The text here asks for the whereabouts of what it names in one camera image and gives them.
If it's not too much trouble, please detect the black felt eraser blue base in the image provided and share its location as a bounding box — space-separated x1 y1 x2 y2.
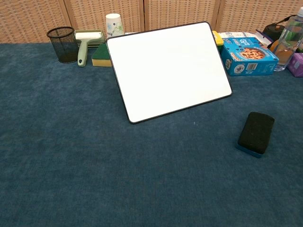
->
235 111 276 158

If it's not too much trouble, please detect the blue tablecloth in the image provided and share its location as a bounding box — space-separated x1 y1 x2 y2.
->
0 42 303 227

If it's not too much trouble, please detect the green yellow sponge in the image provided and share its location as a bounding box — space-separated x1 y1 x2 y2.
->
91 43 113 68

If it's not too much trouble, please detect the green lint roller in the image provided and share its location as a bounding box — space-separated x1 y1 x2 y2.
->
75 31 103 68

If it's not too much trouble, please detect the white floral paper cup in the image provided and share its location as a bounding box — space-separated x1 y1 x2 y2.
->
105 13 125 38

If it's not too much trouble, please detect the woven folding screen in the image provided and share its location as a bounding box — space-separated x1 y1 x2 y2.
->
0 0 303 44

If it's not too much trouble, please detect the yellow lidded container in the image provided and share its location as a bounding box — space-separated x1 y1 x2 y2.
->
212 30 224 52

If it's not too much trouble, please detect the black mesh pen holder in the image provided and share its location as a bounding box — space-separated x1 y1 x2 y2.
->
46 26 79 64

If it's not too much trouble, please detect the blue cookie box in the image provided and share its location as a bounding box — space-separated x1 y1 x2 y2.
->
220 36 280 77

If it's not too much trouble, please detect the white printed package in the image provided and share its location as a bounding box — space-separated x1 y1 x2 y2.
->
218 31 258 39

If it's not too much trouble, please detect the black orange speaker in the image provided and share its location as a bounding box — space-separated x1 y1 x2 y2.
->
262 15 296 42

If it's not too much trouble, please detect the clear plastic water bottle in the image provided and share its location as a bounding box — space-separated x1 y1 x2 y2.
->
274 7 303 72

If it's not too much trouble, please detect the purple packet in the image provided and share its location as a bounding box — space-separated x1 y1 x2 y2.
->
287 52 303 78

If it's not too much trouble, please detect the white board with black frame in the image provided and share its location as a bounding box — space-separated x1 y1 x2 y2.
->
106 21 233 124

